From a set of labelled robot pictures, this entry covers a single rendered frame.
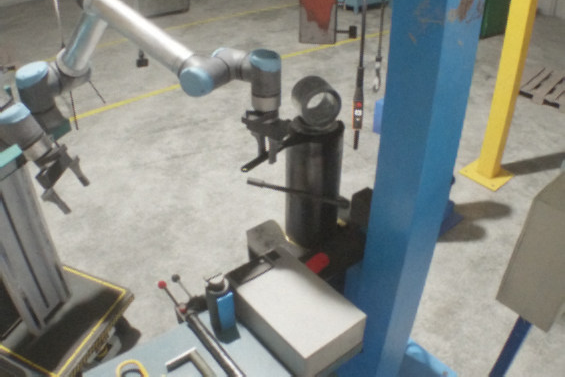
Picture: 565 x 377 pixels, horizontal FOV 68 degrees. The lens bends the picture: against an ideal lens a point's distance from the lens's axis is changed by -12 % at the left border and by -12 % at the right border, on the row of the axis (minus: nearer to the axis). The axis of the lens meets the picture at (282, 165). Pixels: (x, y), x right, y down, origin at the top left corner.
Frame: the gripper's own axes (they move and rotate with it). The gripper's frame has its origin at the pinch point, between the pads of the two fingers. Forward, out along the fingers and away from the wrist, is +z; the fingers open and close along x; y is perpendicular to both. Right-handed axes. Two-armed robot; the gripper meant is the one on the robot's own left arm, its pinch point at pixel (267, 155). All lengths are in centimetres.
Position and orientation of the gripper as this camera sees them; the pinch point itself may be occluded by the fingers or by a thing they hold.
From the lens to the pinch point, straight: 150.6
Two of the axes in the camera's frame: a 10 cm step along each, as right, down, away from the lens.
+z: 0.0, 8.5, 5.3
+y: 6.2, -4.2, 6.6
